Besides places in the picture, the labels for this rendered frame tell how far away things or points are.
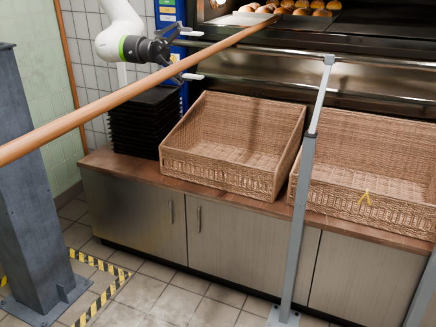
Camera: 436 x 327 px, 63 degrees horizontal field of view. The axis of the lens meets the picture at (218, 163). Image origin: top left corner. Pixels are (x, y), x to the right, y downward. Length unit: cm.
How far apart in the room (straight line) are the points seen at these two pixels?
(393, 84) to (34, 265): 174
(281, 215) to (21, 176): 103
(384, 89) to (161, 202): 112
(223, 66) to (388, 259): 116
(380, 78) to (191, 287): 134
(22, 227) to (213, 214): 78
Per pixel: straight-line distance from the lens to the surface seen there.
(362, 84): 176
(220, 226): 162
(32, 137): 67
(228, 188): 155
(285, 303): 172
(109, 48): 132
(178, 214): 170
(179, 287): 194
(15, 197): 159
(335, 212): 148
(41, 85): 236
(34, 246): 174
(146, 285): 198
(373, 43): 173
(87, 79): 243
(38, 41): 234
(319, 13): 210
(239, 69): 186
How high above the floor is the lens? 145
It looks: 29 degrees down
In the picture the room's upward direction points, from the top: straight up
